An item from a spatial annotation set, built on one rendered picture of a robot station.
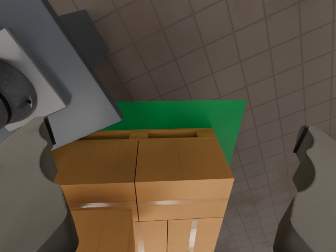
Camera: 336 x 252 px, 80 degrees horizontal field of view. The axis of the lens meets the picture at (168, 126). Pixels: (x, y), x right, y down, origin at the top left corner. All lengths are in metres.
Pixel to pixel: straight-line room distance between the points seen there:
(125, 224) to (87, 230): 0.17
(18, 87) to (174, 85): 1.02
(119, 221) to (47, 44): 0.81
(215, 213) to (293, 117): 1.01
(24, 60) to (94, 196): 0.91
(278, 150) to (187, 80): 1.12
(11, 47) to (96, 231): 0.80
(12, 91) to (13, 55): 0.10
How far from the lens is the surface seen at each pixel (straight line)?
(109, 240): 1.06
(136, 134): 1.60
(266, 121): 1.85
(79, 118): 0.75
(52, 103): 0.71
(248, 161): 2.07
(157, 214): 1.49
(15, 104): 0.68
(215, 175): 1.30
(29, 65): 0.69
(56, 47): 0.67
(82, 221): 1.14
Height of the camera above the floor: 1.35
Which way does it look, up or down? 56 degrees down
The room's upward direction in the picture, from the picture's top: 173 degrees clockwise
